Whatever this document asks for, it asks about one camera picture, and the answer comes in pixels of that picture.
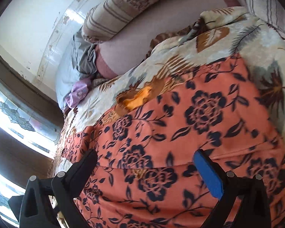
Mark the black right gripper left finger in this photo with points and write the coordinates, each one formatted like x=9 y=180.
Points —
x=71 y=183

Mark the beige leaf-pattern fleece blanket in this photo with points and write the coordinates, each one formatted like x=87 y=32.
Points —
x=224 y=32

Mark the stained glass window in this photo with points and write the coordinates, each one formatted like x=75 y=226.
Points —
x=27 y=145

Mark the white striped pillow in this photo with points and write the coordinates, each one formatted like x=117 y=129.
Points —
x=270 y=11

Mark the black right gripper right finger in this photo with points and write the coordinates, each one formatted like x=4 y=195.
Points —
x=218 y=182

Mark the grey crumpled cloth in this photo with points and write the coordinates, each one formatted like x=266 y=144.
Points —
x=83 y=54

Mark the lilac floral cloth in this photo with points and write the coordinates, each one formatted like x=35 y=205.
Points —
x=78 y=93

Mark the pink bolster pillow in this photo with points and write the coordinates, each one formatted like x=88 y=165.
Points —
x=161 y=20

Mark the striped floral bolster pillow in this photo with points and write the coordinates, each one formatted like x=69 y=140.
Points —
x=105 y=20

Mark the orange floral garment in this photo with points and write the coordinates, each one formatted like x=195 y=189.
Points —
x=145 y=176

